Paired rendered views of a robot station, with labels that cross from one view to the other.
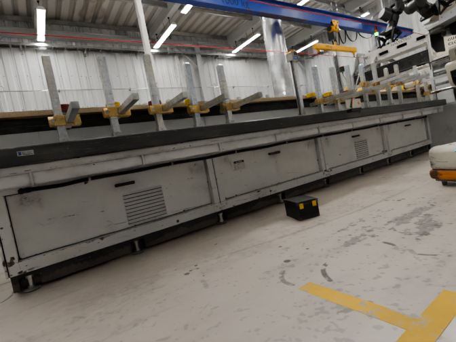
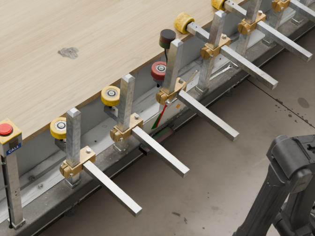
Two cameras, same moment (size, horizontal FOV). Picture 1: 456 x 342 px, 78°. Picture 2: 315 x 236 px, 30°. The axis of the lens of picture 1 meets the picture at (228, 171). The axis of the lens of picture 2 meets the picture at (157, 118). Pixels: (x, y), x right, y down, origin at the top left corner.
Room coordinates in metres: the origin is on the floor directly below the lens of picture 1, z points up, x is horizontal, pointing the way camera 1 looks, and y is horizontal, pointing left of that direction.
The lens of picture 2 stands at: (1.22, -0.75, 2.57)
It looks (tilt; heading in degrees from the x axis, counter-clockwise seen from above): 49 degrees down; 340
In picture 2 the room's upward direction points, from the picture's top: 10 degrees clockwise
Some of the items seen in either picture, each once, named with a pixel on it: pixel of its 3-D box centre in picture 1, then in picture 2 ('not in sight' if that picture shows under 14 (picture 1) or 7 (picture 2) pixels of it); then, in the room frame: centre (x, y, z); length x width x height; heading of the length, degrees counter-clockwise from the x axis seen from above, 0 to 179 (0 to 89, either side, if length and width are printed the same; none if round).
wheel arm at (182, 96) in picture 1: (169, 106); not in sight; (1.61, 0.26, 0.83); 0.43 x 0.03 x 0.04; 34
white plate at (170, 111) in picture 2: (353, 104); (163, 116); (2.73, -1.31, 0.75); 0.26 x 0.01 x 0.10; 124
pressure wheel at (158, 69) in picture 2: not in sight; (159, 77); (2.86, -1.31, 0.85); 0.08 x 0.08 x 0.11
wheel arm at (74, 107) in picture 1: (70, 117); not in sight; (1.33, 0.67, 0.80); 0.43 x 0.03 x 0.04; 34
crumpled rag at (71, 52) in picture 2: not in sight; (68, 50); (2.99, -0.95, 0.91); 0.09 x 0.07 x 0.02; 68
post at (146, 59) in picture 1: (154, 96); not in sight; (1.65, 0.34, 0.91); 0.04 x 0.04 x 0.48; 34
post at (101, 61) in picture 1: (110, 101); not in sight; (1.52, 0.55, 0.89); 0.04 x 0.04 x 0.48; 34
